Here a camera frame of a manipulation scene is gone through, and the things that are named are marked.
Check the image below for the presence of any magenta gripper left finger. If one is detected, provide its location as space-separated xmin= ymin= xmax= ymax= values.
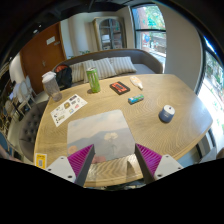
xmin=46 ymin=145 xmax=95 ymax=186

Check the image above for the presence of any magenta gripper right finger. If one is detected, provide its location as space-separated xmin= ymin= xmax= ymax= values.
xmin=135 ymin=144 xmax=182 ymax=184

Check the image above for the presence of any landscape printed mouse pad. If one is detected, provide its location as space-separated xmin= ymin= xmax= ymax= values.
xmin=67 ymin=110 xmax=135 ymax=163

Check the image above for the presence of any yellow label sticker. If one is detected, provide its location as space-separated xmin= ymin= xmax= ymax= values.
xmin=35 ymin=153 xmax=47 ymax=169

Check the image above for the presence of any blue round container white lid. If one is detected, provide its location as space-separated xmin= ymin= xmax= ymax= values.
xmin=159 ymin=105 xmax=175 ymax=123

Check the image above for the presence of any white sticker sheet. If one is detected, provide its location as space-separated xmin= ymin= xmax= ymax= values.
xmin=51 ymin=94 xmax=87 ymax=126

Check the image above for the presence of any grey tufted chair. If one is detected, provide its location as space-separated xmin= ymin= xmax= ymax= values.
xmin=19 ymin=101 xmax=47 ymax=161

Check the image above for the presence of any blue green small pack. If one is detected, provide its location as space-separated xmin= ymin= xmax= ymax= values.
xmin=128 ymin=94 xmax=144 ymax=105

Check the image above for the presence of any black and red box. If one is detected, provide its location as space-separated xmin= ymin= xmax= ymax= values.
xmin=110 ymin=81 xmax=130 ymax=95

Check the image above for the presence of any white plastic wrapped packet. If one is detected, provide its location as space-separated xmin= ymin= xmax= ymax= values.
xmin=130 ymin=76 xmax=143 ymax=90

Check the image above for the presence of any clear plastic shaker bottle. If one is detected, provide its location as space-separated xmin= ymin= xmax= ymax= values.
xmin=42 ymin=71 xmax=62 ymax=102

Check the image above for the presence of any black backpack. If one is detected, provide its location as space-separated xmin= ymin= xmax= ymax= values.
xmin=55 ymin=65 xmax=72 ymax=88

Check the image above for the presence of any green drink can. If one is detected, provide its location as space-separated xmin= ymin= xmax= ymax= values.
xmin=86 ymin=67 xmax=100 ymax=93

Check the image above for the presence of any striped cushion left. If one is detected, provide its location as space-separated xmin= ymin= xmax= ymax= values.
xmin=70 ymin=63 xmax=84 ymax=83

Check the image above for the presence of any striped cushion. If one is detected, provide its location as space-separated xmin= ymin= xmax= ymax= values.
xmin=109 ymin=56 xmax=136 ymax=74
xmin=70 ymin=63 xmax=84 ymax=83
xmin=82 ymin=58 xmax=116 ymax=83

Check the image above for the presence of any grey curved sofa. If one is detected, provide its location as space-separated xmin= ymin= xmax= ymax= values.
xmin=52 ymin=48 xmax=165 ymax=88

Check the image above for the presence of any striped cushion middle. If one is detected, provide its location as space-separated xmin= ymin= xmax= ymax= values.
xmin=82 ymin=58 xmax=116 ymax=83

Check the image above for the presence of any striped cushion right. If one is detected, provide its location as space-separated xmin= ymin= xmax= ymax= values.
xmin=109 ymin=56 xmax=136 ymax=74

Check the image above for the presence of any orange wooden door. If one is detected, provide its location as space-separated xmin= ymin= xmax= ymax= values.
xmin=20 ymin=23 xmax=65 ymax=94

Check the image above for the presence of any wooden glass door cabinet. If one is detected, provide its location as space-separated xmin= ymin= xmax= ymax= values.
xmin=93 ymin=16 xmax=126 ymax=51

